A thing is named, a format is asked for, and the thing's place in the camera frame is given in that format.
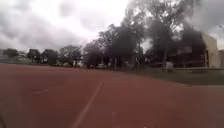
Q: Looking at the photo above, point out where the tan building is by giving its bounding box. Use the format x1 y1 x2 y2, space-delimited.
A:
173 31 224 69

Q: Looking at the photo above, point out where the row of trees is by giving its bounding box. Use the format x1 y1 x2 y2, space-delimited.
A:
2 0 208 70

